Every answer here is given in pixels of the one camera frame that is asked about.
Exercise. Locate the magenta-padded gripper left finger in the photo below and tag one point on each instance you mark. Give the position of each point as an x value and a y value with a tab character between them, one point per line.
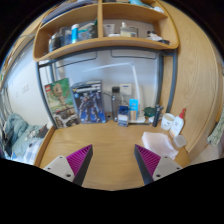
63	166

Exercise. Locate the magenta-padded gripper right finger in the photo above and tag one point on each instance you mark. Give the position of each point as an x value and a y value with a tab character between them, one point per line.
160	166

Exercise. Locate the pale pink towel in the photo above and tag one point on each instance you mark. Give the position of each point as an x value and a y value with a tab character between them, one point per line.
158	143

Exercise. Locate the small clear plastic container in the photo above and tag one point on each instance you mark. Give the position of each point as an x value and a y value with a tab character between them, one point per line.
179	141

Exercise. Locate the white red-capped lotion bottle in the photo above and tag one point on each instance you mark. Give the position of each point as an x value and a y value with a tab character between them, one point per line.
176	126

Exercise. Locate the white cup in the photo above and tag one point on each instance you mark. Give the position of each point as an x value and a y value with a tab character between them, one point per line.
167	121

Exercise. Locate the black electric shaver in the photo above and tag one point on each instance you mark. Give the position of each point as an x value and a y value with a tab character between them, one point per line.
156	116

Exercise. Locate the bed with teal bedding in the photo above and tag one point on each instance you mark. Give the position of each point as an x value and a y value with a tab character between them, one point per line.
20	136

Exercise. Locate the small blue white box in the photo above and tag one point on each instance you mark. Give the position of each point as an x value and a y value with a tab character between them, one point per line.
123	116

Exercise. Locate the green toy figure box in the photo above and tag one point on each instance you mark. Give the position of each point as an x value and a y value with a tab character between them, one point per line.
61	103

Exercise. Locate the light blue orange carton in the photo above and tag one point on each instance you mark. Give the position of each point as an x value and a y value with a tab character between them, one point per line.
133	108

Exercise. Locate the green patterned cloth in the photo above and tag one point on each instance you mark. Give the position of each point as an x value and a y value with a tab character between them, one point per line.
217	131

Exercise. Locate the blue robot model box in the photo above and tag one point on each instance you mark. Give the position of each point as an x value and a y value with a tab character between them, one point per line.
88	103

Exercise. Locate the dark clear water bottle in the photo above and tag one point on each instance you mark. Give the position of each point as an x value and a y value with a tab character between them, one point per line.
115	105

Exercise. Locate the white carton box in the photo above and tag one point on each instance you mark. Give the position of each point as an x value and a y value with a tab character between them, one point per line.
126	90

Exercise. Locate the white desk lamp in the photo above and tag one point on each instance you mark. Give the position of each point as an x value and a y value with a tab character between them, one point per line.
136	80

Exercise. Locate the wooden shelf unit with items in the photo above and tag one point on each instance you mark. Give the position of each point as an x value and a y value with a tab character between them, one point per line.
110	43

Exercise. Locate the white wall switch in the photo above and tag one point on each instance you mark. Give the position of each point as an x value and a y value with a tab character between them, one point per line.
25	88

